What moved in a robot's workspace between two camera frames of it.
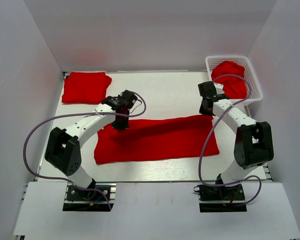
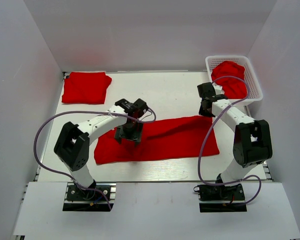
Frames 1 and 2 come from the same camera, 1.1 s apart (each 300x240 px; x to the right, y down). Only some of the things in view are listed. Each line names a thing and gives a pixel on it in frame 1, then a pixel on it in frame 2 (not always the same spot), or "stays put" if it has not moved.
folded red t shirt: [85, 87] stays put
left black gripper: [121, 126] → [135, 136]
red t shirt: [156, 138] stays put
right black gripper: [202, 111] stays put
